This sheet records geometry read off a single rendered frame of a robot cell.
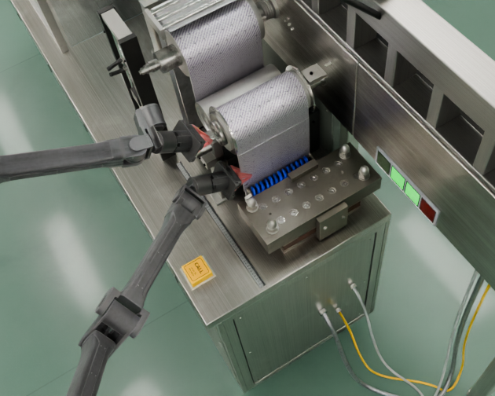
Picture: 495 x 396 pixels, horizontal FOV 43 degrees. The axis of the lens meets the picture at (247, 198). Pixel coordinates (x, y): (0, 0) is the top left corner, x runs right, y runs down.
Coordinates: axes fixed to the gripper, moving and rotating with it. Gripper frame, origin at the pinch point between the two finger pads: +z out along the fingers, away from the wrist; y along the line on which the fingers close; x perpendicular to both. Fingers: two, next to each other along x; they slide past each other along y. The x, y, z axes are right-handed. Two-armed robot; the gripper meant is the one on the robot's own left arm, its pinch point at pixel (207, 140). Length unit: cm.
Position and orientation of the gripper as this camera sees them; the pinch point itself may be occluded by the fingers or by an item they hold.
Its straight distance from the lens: 173.7
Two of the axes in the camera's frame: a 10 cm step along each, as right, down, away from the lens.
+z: 6.3, -1.1, 7.7
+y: 5.9, 7.1, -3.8
